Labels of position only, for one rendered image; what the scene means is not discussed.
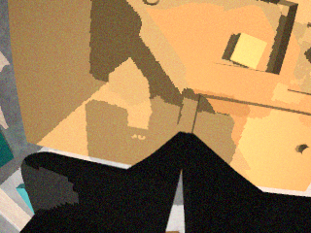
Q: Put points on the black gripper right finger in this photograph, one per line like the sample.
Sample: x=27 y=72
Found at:
x=219 y=200

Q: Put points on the teal flat bar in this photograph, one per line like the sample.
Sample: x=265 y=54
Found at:
x=23 y=193

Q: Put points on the cyan cube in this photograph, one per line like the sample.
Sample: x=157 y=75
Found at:
x=5 y=152

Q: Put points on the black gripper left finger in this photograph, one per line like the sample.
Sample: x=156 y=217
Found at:
x=137 y=199

